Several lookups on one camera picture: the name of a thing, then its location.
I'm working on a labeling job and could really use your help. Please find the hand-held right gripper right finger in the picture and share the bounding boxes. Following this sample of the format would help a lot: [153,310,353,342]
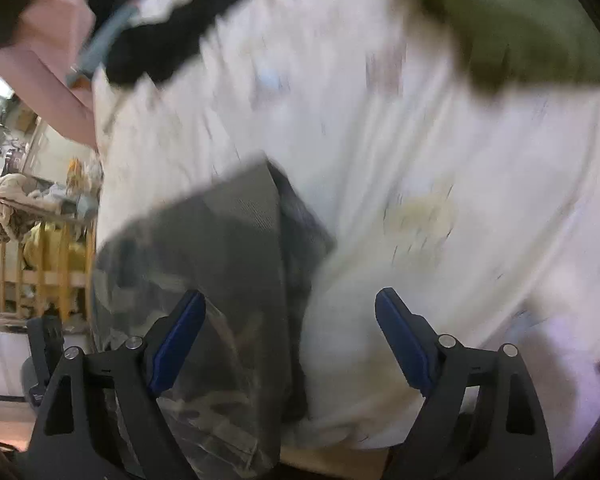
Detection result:
[374,287,554,480]

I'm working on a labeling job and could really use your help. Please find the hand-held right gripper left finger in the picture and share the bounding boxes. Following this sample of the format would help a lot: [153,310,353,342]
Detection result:
[26,289,207,480]

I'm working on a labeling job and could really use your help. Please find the camouflage pants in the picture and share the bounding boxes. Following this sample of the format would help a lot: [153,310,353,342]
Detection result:
[90,157,338,480]

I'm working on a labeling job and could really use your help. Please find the wooden rack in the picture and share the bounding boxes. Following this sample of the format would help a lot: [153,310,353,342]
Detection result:
[0,219,99,322]

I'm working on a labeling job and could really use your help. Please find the yellow cloth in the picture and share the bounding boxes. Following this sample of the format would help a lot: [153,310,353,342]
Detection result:
[22,222,89,287]

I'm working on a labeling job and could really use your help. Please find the patterned white cloth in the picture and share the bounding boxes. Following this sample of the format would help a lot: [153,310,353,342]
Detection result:
[0,174,37,244]

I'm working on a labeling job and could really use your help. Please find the cream printed blanket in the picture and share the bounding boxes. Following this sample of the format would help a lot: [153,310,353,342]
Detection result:
[92,0,600,462]

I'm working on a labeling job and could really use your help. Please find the pink cloth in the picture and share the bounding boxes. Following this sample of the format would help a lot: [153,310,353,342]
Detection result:
[0,0,102,152]

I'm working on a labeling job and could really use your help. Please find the black garment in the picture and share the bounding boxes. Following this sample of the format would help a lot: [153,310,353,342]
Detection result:
[104,0,282,87]

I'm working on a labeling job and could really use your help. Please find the blue denim garment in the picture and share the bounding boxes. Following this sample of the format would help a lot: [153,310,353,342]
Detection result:
[64,2,142,89]

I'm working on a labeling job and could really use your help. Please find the olive green garment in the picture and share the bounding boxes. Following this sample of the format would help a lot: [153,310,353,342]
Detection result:
[394,0,600,99]

